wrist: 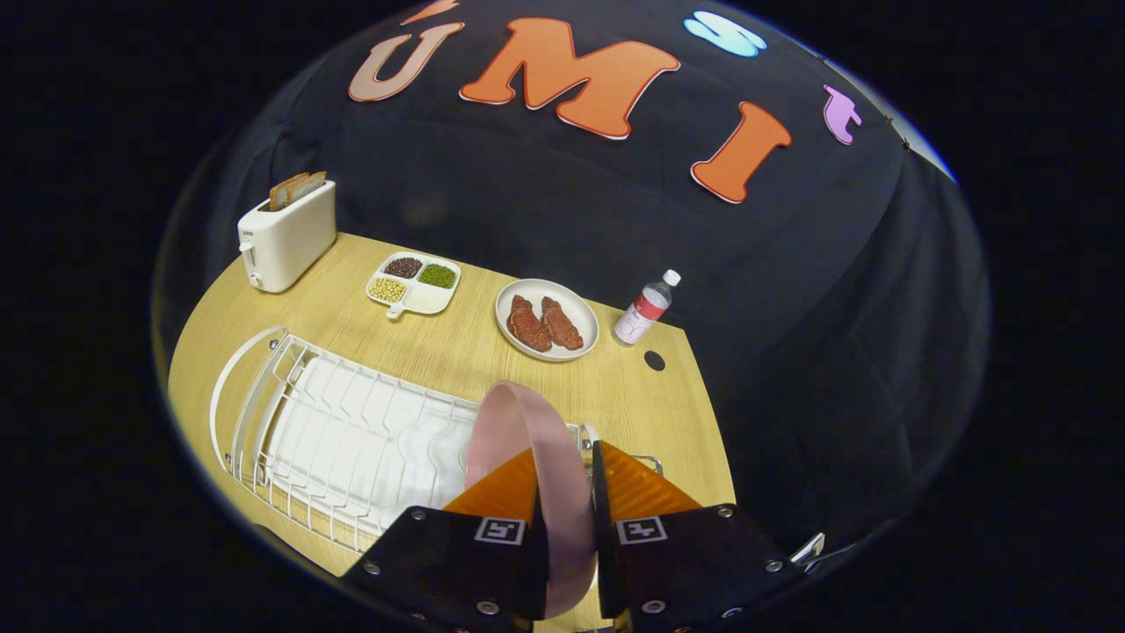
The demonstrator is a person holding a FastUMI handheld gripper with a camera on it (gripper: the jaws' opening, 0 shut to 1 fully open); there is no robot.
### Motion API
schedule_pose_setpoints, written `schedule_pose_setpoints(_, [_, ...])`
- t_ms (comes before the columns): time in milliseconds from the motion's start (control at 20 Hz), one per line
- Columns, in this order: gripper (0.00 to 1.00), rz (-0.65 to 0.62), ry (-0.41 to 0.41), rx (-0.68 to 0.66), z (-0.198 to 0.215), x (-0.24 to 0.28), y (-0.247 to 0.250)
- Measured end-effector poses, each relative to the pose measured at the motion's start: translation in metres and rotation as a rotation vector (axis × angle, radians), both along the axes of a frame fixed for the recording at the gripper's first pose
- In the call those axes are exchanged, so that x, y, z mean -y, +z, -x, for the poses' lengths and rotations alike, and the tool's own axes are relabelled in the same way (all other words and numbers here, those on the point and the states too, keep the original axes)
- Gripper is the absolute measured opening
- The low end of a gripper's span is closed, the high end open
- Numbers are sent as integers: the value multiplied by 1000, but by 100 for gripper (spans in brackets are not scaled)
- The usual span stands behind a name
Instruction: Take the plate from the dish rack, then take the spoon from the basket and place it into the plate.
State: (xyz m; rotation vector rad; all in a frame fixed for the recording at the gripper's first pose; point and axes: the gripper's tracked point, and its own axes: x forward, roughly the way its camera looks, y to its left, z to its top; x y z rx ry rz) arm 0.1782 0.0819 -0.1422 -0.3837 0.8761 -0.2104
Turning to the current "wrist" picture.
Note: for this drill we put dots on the white toaster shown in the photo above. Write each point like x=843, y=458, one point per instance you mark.
x=290, y=242

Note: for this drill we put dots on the white divided dish with beans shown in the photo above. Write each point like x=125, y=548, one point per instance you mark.
x=426, y=299

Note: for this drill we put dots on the pink plate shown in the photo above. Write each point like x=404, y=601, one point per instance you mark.
x=527, y=422

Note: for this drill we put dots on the brown toast slice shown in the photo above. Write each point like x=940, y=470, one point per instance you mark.
x=279, y=189
x=309, y=185

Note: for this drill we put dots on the black round table grommet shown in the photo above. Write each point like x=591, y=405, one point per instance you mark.
x=655, y=360

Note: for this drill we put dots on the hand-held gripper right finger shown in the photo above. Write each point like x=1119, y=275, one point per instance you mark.
x=603, y=545

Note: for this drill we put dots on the red meat piece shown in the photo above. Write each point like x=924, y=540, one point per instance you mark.
x=561, y=325
x=527, y=325

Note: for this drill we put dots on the white round plate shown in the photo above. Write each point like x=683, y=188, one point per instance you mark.
x=576, y=303

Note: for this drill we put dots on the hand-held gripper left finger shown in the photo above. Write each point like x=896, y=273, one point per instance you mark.
x=475, y=571

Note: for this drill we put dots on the black backdrop cloth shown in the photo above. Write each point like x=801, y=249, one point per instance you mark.
x=527, y=193

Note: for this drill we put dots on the clear bottle with red label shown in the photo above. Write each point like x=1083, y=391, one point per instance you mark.
x=646, y=309

